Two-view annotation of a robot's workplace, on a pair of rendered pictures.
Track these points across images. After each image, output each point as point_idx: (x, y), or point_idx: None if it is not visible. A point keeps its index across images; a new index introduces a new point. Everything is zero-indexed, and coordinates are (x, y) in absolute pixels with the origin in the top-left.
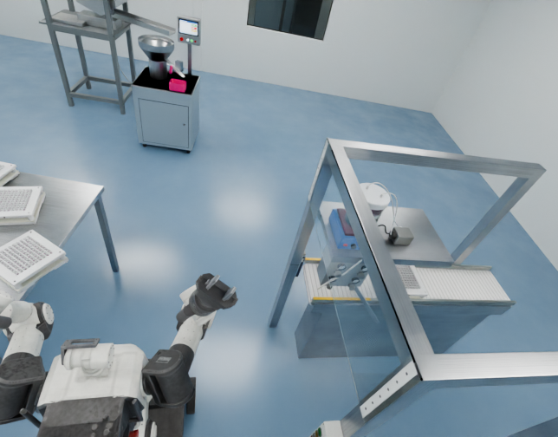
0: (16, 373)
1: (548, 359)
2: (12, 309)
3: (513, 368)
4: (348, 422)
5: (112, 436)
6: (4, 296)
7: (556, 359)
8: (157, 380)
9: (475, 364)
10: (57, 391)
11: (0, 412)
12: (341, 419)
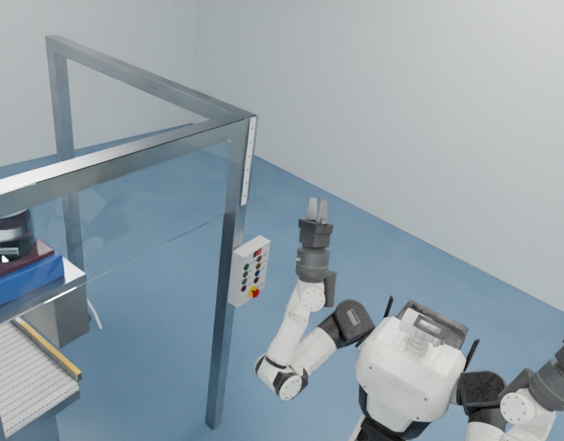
0: (487, 381)
1: (172, 85)
2: (501, 436)
3: (200, 94)
4: (237, 233)
5: (411, 304)
6: (510, 393)
7: (168, 83)
8: None
9: (217, 102)
10: (449, 352)
11: None
12: (232, 247)
